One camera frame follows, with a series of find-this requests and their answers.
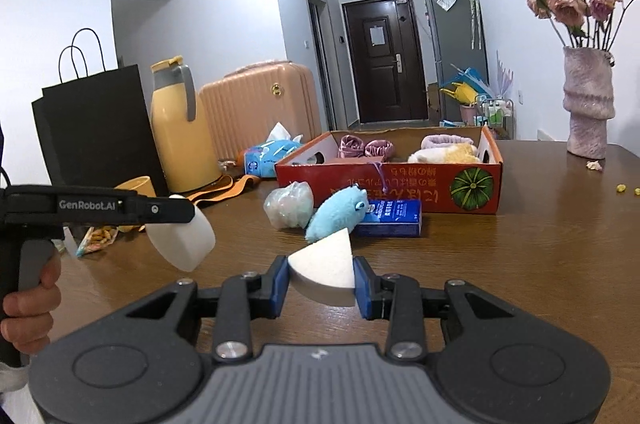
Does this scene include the white wedge sponge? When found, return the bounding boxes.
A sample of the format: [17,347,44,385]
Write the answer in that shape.
[288,229,356,307]

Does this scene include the white round sponge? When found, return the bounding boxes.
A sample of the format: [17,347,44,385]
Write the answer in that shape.
[145,206,216,272]

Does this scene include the person's left hand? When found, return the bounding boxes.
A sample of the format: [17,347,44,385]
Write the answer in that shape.
[1,251,62,356]

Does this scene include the snack packet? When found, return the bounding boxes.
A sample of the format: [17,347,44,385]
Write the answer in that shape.
[75,227,118,258]

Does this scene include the blue small carton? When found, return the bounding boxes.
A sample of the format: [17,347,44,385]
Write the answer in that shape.
[352,199,422,237]

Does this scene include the light blue plush toy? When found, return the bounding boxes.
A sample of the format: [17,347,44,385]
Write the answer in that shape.
[305,185,369,243]

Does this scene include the black paper bag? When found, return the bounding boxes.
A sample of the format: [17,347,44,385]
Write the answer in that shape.
[32,65,169,196]

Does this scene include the yellow mug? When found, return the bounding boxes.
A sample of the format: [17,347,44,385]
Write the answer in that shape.
[116,176,156,233]

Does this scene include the blue tissue pack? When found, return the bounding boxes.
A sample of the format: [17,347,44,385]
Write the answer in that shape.
[244,123,304,179]

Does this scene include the red cardboard box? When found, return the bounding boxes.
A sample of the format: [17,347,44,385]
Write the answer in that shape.
[274,127,503,215]

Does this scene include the yellow thermos jug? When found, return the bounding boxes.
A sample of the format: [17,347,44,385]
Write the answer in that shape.
[151,55,221,193]

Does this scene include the yellow white plush in box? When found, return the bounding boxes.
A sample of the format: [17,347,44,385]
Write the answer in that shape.
[408,143,480,165]

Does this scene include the pink ribbed suitcase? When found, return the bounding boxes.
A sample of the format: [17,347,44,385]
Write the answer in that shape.
[198,61,322,161]

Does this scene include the yellow blue bag pile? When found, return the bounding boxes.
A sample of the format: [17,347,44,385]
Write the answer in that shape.
[439,67,495,106]

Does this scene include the dark entrance door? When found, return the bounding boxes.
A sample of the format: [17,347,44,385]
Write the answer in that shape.
[343,0,428,124]

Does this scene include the grey refrigerator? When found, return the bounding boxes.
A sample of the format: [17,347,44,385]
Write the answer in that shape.
[424,0,490,123]

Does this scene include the pink ceramic vase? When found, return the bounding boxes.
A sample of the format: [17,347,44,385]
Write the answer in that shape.
[563,46,615,161]

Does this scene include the wire rack with bottles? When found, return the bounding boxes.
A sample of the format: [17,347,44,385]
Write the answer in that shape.
[474,94,515,140]

